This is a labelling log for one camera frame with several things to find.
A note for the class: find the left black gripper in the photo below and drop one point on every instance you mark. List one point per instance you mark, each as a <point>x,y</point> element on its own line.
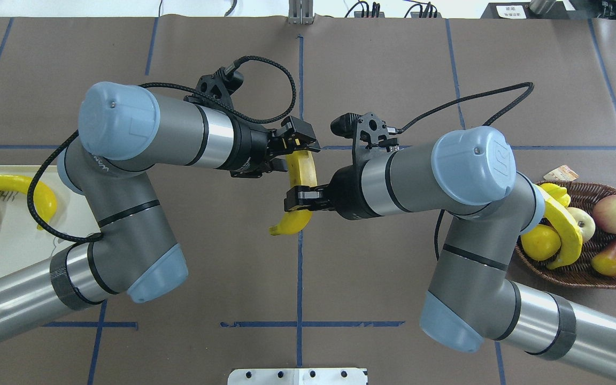
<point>251,147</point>

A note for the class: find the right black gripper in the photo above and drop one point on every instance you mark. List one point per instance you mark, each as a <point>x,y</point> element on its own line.
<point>346,193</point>

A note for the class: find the dull yellow banana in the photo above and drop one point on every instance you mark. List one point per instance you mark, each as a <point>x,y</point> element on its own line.
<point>302,172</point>

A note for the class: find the curved yellow banana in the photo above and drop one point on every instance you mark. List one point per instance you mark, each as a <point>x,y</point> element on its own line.
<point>44,199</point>

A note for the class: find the bright yellow banana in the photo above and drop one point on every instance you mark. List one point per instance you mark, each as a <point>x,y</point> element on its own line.
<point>568,231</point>

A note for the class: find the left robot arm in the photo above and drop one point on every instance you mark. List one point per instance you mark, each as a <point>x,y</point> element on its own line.
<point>124,130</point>

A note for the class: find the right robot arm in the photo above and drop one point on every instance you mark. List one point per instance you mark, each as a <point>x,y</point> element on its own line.
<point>472,175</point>

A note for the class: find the brown wicker basket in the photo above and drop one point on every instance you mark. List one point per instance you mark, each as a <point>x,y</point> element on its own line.
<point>580,273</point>

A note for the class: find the yellow pear lower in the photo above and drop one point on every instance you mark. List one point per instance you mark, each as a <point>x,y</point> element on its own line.
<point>540,243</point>

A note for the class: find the yellow pear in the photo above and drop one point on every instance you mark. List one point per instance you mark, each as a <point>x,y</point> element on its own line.
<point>540,243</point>
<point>557,192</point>

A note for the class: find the yellow pear upper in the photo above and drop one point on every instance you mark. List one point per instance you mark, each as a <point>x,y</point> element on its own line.
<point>557,192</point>

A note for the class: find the small paper tag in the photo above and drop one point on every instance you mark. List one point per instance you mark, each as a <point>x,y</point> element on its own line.
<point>563,174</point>

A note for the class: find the black labelled box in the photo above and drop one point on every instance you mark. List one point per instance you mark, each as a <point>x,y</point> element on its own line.
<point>522,10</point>

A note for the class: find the pale green apple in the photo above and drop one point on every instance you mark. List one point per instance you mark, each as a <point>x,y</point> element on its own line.
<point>584,221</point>

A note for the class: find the white bear print tray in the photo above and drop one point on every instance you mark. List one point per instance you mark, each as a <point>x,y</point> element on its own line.
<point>21,243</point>

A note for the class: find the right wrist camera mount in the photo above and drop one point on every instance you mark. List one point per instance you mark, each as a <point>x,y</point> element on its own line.
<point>371,136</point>

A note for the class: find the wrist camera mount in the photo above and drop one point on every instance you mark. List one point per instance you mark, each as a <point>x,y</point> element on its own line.
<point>217,89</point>
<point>371,136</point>

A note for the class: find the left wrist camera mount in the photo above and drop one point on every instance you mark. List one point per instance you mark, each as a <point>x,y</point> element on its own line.
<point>217,89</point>

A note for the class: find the aluminium profile post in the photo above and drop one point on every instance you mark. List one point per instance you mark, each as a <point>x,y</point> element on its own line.
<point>300,12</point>

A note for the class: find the white metal base plate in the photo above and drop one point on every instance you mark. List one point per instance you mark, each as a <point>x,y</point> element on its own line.
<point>335,375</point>

